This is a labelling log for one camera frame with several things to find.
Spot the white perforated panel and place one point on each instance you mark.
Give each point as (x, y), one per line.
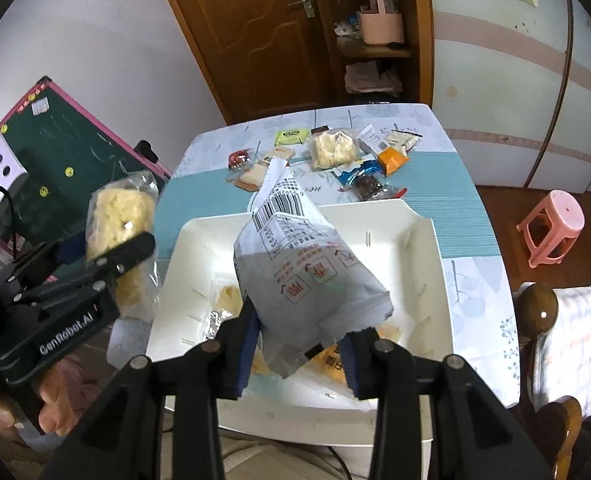
(2, 160)

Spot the person's left hand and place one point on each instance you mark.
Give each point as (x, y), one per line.
(60, 400)

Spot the silver foil packet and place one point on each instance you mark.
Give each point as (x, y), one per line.
(221, 322)

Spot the brown wooden door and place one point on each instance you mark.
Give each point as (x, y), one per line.
(255, 35)

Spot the white yellow snack packet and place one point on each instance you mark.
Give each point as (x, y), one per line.
(404, 139)

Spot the pink basket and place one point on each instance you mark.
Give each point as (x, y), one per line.
(381, 27)

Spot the grey printed snack bag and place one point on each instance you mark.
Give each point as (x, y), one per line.
(300, 260)

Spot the checkered cloth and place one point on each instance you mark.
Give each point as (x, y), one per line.
(583, 340)

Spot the blue snack packet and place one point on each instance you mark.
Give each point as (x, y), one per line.
(358, 172)

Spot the small white packet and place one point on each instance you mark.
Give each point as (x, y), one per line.
(369, 136)

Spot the orange yellow snack packet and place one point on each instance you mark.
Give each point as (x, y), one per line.
(333, 366)

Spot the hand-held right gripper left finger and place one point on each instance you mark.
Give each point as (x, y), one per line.
(243, 355)

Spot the pale yellow snack packet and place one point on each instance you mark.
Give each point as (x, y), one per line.
(228, 300)

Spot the wooden shelf unit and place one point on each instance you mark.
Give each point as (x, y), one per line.
(420, 35)

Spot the folded clothes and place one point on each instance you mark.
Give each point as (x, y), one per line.
(373, 77)

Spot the clear packet with brown cake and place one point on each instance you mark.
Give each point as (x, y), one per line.
(370, 187)

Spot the pale wardrobe with pink stripes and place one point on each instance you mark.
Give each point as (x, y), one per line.
(515, 85)

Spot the green chalkboard with pink frame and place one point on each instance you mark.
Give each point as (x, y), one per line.
(60, 135)

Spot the pink plastic stool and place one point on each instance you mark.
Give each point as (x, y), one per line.
(555, 215)

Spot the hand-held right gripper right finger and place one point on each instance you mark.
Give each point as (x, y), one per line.
(354, 366)

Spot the clear packet of yellow crisps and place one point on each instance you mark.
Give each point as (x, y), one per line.
(333, 149)

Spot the clear packet of yellow noodles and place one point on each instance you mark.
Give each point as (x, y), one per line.
(120, 210)

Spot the wooden chair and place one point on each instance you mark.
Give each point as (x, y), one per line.
(538, 310)

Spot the red candy packet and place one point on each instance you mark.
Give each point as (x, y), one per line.
(239, 159)

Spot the white square tray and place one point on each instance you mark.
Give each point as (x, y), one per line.
(415, 280)

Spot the clear cracker packet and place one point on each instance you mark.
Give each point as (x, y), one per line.
(253, 177)
(279, 155)

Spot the green snack packet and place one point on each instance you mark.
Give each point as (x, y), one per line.
(293, 136)

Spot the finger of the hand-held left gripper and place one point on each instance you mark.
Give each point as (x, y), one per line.
(125, 255)
(40, 262)

